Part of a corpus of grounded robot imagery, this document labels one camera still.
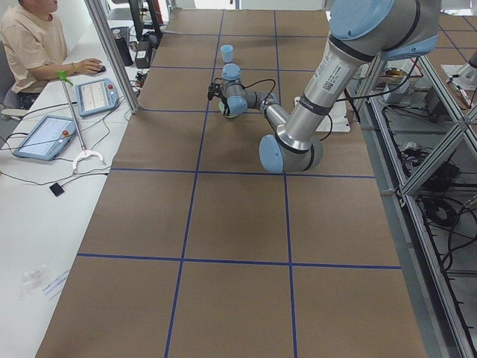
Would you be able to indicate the small black square pad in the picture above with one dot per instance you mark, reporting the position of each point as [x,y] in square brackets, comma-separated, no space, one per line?
[56,189]

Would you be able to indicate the person in beige shirt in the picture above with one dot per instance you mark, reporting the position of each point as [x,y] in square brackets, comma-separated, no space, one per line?
[36,50]

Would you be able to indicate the aluminium frame post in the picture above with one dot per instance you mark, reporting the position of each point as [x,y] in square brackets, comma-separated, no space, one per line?
[99,20]

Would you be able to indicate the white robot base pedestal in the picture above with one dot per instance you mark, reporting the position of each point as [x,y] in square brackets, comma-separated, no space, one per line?
[338,122]

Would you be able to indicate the black water bottle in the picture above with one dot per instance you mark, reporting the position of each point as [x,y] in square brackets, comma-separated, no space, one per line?
[122,47]

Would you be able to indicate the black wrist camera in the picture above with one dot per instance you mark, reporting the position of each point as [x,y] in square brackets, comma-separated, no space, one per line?
[215,89]

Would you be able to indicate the lower teach pendant tablet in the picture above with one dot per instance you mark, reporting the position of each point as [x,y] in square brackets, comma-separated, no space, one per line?
[47,139]

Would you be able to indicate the green bowl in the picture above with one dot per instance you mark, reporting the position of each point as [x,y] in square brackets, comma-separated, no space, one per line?
[230,112]

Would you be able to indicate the light blue plastic cup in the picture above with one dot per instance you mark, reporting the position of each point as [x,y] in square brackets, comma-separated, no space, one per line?
[227,51]

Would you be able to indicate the teach pendant tablet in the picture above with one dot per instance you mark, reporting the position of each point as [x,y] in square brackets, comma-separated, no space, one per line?
[96,97]
[47,139]

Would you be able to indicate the black box with label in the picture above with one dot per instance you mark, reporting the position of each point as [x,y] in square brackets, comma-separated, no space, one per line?
[143,55]

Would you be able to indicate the clear plastic bag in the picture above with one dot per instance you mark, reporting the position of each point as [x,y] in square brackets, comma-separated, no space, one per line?
[33,280]

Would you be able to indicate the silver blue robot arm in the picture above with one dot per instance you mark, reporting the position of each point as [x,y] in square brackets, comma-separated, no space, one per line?
[359,31]

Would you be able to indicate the upper teach pendant tablet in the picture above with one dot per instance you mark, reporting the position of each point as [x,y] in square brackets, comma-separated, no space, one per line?
[96,97]

